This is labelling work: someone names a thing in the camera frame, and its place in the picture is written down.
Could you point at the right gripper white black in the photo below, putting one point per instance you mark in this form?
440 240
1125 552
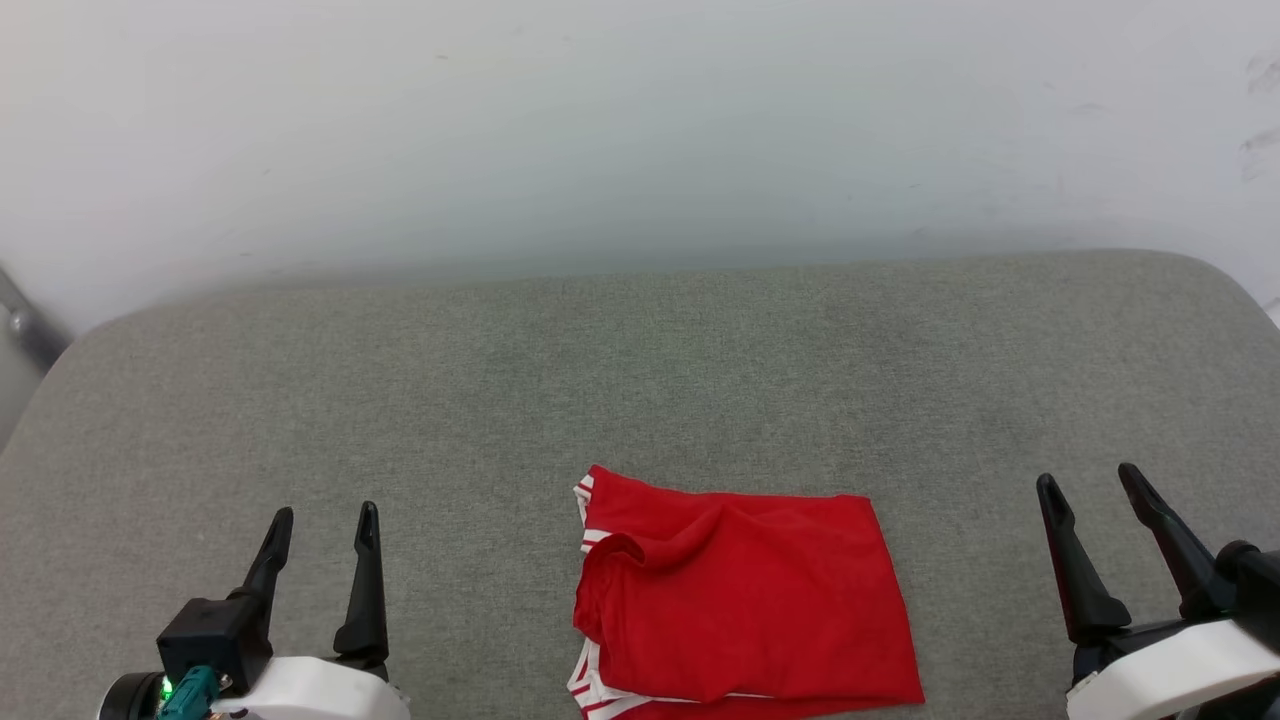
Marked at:
1180 670

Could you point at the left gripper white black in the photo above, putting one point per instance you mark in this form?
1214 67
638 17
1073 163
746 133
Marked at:
310 692

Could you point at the red shorts with white stripes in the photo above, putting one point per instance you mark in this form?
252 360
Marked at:
760 600

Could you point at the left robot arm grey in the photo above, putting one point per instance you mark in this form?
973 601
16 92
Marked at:
130 700

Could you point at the grey fabric sofa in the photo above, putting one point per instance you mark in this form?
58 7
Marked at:
640 400

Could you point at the grey metal bar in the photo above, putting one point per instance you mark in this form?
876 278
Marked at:
30 325

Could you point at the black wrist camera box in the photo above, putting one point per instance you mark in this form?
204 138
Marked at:
215 640

